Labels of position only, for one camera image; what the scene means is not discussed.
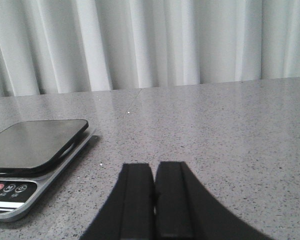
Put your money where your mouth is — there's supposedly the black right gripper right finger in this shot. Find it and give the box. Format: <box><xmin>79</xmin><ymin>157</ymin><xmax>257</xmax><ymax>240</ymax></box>
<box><xmin>155</xmin><ymin>161</ymin><xmax>269</xmax><ymax>240</ymax></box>

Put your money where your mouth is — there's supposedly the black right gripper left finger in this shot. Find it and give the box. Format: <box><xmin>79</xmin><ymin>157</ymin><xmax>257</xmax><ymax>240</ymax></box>
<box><xmin>81</xmin><ymin>163</ymin><xmax>155</xmax><ymax>240</ymax></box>

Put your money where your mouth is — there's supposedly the digital kitchen scale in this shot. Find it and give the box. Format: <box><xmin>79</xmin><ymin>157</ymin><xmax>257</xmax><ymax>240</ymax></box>
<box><xmin>0</xmin><ymin>119</ymin><xmax>95</xmax><ymax>222</ymax></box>

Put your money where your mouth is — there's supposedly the white curtain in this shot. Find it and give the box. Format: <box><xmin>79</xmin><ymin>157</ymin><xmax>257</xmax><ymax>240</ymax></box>
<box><xmin>0</xmin><ymin>0</ymin><xmax>300</xmax><ymax>97</ymax></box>

